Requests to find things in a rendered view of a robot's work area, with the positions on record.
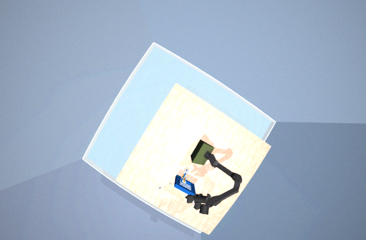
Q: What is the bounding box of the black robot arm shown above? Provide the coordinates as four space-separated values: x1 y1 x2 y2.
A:
193 151 243 215

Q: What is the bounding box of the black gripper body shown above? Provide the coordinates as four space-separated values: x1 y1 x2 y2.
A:
186 193 203 204

